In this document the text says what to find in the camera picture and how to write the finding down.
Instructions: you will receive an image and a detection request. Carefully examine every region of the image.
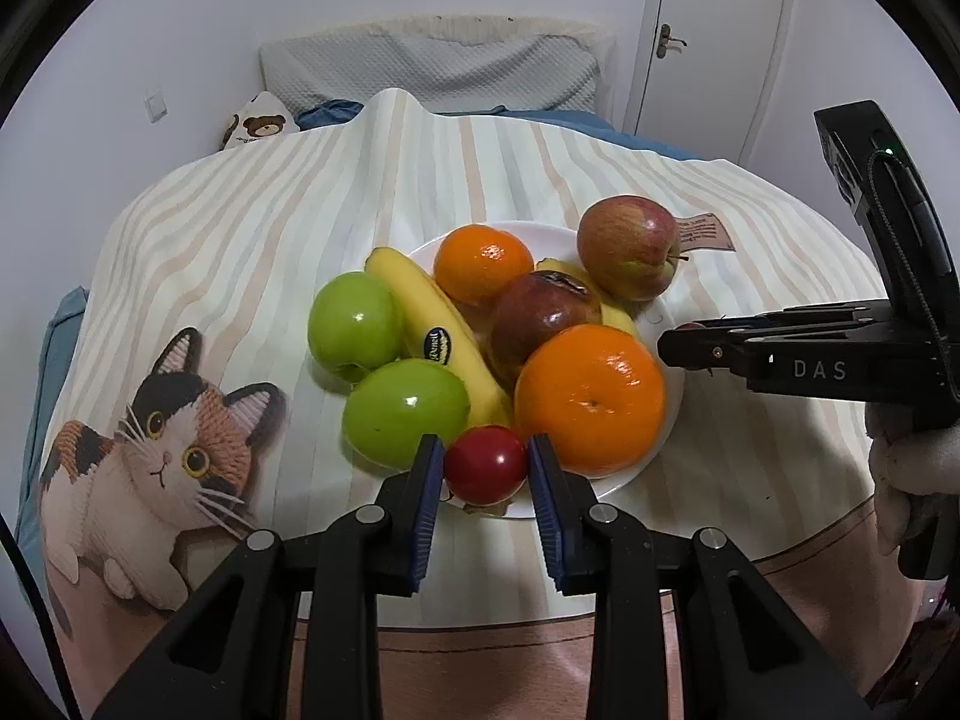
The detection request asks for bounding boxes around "person's right hand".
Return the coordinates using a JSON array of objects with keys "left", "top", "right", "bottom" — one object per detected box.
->
[{"left": 862, "top": 401, "right": 960, "bottom": 557}]

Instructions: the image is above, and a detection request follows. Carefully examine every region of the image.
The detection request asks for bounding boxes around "small orange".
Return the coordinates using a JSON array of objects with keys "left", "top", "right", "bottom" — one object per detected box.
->
[{"left": 433, "top": 225, "right": 535, "bottom": 308}]

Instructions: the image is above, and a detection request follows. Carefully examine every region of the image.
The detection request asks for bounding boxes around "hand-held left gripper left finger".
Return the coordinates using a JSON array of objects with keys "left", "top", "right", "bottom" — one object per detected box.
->
[{"left": 94, "top": 433, "right": 447, "bottom": 720}]

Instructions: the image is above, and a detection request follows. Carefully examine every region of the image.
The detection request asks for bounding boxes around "black cable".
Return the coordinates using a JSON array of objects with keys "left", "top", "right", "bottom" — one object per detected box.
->
[{"left": 0, "top": 517, "right": 83, "bottom": 720}]

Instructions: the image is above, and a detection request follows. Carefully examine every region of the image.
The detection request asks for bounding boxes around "green apple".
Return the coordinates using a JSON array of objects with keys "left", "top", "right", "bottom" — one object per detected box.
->
[
  {"left": 343, "top": 358, "right": 472, "bottom": 470},
  {"left": 307, "top": 272, "right": 406, "bottom": 383}
]

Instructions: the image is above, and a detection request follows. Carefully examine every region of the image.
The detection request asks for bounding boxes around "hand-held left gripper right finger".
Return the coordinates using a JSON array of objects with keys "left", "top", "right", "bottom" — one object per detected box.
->
[{"left": 527, "top": 431, "right": 875, "bottom": 720}]

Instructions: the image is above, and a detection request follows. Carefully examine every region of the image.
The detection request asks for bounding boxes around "bear print pillow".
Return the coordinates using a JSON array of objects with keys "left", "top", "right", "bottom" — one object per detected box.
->
[{"left": 221, "top": 90, "right": 297, "bottom": 151}]

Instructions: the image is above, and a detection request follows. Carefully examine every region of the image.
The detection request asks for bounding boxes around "brown cloth label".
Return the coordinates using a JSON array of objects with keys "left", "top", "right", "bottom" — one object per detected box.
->
[{"left": 673, "top": 214, "right": 734, "bottom": 252}]

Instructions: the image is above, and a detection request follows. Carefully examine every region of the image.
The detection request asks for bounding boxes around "plain yellow banana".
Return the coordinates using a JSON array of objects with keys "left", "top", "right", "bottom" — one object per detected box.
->
[{"left": 534, "top": 259, "right": 642, "bottom": 338}]

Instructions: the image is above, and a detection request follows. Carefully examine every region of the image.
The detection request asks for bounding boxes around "banana with dark sticker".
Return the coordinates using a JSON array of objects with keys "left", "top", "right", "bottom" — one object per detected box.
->
[{"left": 365, "top": 246, "right": 515, "bottom": 436}]

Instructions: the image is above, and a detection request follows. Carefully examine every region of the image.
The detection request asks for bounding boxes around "red cherry tomato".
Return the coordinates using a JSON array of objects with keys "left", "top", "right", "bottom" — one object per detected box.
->
[{"left": 442, "top": 426, "right": 528, "bottom": 505}]

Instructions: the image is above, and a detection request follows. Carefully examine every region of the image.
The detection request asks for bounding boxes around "grey quilted pillow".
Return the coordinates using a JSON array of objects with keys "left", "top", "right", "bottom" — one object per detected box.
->
[{"left": 259, "top": 31, "right": 605, "bottom": 117}]

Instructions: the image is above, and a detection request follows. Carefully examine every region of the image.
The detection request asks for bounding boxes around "white plate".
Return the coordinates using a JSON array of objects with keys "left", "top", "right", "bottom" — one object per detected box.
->
[{"left": 409, "top": 221, "right": 685, "bottom": 518}]

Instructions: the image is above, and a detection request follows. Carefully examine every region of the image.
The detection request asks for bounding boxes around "dark red apple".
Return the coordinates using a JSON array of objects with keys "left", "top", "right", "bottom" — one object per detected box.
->
[{"left": 489, "top": 272, "right": 605, "bottom": 391}]

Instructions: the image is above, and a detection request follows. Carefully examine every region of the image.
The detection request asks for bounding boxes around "white door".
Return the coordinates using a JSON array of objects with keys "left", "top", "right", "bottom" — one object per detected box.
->
[{"left": 626, "top": 0, "right": 800, "bottom": 166}]

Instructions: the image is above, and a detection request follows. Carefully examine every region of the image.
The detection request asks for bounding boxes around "striped cat print blanket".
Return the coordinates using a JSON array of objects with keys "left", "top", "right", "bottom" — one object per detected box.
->
[{"left": 37, "top": 88, "right": 923, "bottom": 720}]

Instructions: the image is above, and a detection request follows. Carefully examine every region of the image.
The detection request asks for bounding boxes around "red striped apple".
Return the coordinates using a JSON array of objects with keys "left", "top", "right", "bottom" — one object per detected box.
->
[{"left": 576, "top": 195, "right": 689, "bottom": 302}]

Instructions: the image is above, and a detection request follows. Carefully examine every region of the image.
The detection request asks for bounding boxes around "cream fuzzy cloth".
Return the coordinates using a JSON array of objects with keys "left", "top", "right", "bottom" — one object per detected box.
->
[{"left": 358, "top": 13, "right": 612, "bottom": 42}]

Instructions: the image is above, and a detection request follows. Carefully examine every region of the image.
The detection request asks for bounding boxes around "large orange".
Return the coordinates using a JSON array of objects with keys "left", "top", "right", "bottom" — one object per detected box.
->
[{"left": 514, "top": 324, "right": 667, "bottom": 479}]

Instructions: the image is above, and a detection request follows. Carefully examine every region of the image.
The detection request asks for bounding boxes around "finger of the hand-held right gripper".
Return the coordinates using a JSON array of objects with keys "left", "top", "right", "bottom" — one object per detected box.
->
[
  {"left": 658, "top": 319, "right": 893, "bottom": 374},
  {"left": 705, "top": 302, "right": 893, "bottom": 321}
]

